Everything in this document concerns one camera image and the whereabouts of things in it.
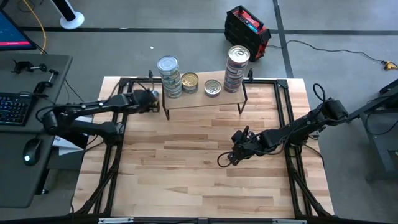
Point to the dark grey side cart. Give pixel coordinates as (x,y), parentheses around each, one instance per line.
(377,143)

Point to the white base black pole stand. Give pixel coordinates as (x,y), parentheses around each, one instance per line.
(72,20)

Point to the black computer mouse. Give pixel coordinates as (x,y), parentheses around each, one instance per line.
(32,152)

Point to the red and black toolbox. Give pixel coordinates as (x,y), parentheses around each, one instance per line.
(245,34)

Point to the grey desk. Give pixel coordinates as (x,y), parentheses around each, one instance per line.
(18,180)

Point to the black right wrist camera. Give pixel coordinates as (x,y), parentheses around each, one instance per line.
(234,158)

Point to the silver metal bracket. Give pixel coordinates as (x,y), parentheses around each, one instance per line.
(289,221)
(115,220)

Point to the green label albacore tuna can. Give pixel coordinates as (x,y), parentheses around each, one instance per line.
(190,90)
(190,80)

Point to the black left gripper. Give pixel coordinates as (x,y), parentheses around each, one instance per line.
(143,99)

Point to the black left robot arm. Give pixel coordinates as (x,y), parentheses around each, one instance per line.
(93,107)

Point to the wooden shelf black metal frame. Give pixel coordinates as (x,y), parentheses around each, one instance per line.
(205,98)

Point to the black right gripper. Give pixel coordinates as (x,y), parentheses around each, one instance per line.
(248,144)

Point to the backlit black keyboard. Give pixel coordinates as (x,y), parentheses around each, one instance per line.
(14,109)

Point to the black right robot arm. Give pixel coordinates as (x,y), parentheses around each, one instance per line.
(298,127)

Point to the black metal table frame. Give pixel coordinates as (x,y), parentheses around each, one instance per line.
(282,83)

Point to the white paper sheet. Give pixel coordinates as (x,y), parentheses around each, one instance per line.
(63,148)

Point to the computer monitor with pink stripe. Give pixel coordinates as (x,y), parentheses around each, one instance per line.
(11,32)

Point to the black desk clamp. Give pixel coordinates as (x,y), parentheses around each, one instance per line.
(42,85)
(23,66)

